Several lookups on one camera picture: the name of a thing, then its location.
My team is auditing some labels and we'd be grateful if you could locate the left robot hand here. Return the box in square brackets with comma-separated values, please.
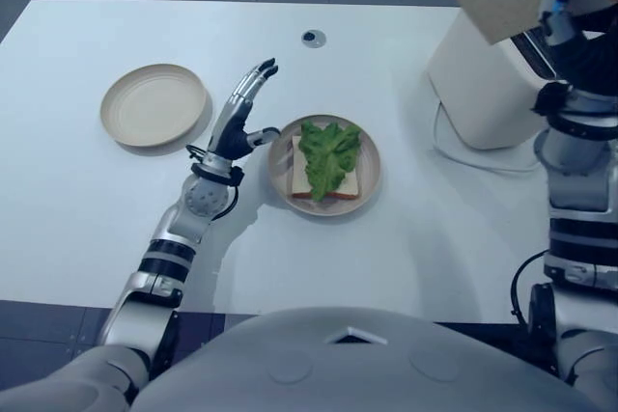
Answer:
[206, 58, 283, 166]

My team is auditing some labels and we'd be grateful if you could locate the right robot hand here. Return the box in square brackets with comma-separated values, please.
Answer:
[536, 0, 618, 93]

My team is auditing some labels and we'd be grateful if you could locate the beige plate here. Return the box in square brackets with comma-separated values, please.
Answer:
[99, 63, 210, 149]

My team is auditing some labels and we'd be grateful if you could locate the green lettuce leaf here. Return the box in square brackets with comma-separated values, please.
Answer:
[297, 121, 363, 203]

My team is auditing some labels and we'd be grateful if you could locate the cream toaster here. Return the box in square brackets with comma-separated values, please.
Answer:
[426, 9, 561, 151]

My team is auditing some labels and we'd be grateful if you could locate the pale pink plate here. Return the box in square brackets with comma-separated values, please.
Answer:
[267, 114, 383, 216]

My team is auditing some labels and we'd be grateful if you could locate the robot body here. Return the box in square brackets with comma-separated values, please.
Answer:
[137, 305, 603, 412]

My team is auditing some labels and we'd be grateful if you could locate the black cable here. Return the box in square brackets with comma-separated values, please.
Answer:
[510, 255, 552, 327]
[184, 142, 241, 216]

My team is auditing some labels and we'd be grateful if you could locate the white cord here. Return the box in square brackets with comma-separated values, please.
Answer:
[431, 100, 542, 175]

